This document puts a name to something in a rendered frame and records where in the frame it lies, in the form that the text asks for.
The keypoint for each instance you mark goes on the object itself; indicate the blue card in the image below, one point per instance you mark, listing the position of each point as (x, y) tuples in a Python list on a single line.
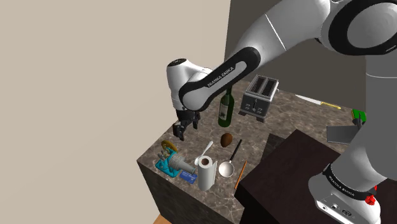
[(188, 177)]

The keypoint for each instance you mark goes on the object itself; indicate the orange pencil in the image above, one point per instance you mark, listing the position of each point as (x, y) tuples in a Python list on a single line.
[(241, 174)]

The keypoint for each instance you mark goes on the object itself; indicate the brown kiwi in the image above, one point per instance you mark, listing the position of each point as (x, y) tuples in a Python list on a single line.
[(226, 140)]

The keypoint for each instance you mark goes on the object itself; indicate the silver toaster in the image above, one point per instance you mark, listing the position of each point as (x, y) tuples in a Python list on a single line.
[(257, 99)]

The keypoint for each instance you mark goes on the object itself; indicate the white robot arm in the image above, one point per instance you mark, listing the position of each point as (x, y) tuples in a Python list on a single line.
[(279, 28)]

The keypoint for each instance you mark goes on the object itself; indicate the green box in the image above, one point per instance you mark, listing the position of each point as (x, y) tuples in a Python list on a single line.
[(359, 115)]

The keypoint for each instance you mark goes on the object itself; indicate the grey flat rectangle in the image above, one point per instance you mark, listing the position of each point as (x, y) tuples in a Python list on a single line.
[(339, 134)]

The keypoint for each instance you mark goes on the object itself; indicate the white paper towel roll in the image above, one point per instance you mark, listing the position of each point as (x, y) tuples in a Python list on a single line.
[(207, 175)]

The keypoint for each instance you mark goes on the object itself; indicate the white spoon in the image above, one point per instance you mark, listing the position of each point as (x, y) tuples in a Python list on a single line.
[(206, 151)]

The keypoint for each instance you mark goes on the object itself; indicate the green wine bottle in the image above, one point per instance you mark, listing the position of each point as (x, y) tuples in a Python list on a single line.
[(225, 111)]

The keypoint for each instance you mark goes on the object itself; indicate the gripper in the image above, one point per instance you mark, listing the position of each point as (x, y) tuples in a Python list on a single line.
[(185, 115)]

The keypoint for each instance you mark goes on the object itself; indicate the model engine on blue base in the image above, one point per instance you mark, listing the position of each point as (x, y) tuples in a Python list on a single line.
[(174, 163)]

